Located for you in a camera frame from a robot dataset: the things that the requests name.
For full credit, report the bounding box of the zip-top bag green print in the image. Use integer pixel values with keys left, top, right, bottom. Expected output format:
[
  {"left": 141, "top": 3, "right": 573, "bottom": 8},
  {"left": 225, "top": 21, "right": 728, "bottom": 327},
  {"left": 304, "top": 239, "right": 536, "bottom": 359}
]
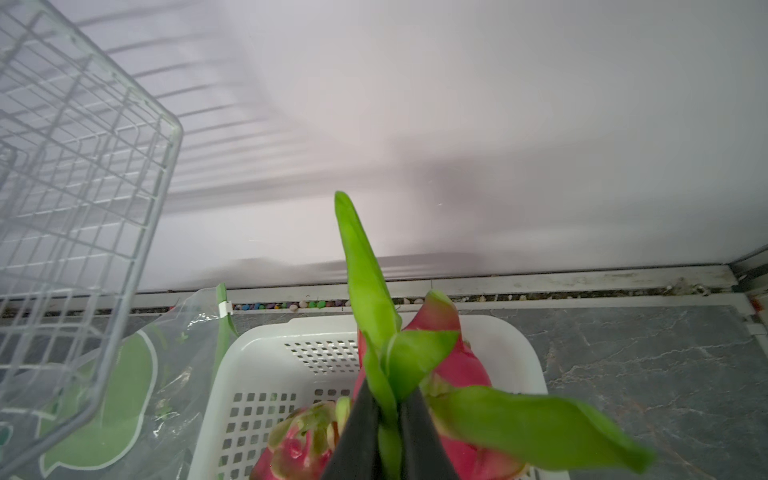
[{"left": 1, "top": 285, "right": 237, "bottom": 479}]

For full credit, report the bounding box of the white wire wall shelf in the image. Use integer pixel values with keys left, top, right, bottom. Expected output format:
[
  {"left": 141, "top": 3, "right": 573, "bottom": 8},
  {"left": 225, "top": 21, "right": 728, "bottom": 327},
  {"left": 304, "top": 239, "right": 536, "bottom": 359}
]
[{"left": 1, "top": 1, "right": 183, "bottom": 478}]

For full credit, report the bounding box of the white plastic basket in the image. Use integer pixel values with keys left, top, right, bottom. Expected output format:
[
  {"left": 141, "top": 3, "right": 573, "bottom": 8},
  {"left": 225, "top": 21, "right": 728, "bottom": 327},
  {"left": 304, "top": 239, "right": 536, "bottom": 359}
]
[{"left": 189, "top": 313, "right": 547, "bottom": 479}]

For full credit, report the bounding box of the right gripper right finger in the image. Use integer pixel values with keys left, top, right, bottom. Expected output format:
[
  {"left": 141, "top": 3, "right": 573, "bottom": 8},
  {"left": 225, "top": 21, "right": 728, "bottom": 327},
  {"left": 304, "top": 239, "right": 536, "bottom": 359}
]
[{"left": 399, "top": 389, "right": 459, "bottom": 480}]

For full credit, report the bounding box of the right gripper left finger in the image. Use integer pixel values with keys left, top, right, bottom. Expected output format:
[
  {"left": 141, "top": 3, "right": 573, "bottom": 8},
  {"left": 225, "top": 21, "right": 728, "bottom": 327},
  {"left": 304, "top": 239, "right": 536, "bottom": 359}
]
[{"left": 321, "top": 381, "right": 383, "bottom": 480}]

